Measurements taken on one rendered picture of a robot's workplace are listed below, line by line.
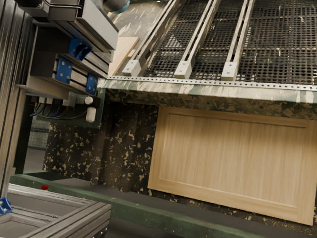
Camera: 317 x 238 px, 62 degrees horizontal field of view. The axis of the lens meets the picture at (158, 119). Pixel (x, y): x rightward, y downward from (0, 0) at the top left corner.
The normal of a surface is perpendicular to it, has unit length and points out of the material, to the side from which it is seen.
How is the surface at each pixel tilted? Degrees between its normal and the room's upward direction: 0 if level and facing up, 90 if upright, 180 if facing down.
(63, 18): 90
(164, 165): 90
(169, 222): 90
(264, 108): 144
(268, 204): 90
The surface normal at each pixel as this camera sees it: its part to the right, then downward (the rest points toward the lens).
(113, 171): -0.37, -0.12
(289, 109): -0.33, 0.73
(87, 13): 0.97, 0.13
